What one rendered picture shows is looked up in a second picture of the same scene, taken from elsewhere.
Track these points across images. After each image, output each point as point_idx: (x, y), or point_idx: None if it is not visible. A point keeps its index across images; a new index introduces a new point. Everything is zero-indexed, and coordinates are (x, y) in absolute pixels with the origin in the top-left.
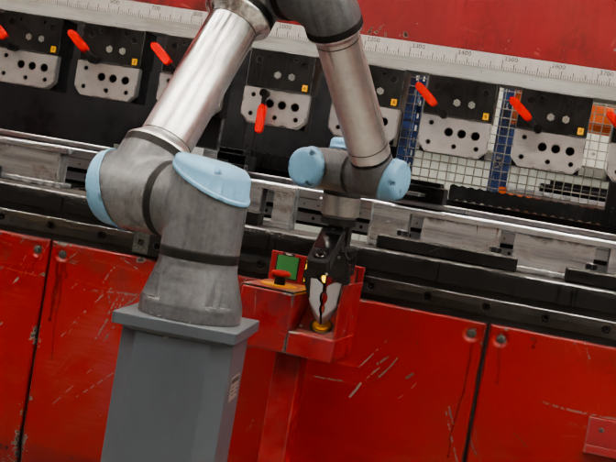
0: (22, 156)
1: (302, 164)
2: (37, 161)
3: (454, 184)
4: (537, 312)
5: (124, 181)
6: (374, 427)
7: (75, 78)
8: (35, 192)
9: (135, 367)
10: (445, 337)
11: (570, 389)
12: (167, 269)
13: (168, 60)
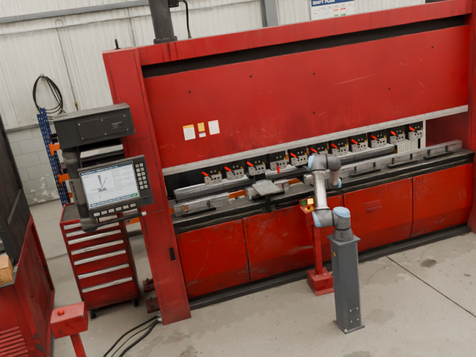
0: (218, 200)
1: None
2: (222, 200)
3: None
4: (351, 188)
5: (326, 220)
6: None
7: (227, 177)
8: (234, 210)
9: (344, 252)
10: (335, 200)
11: (361, 200)
12: (343, 233)
13: (252, 165)
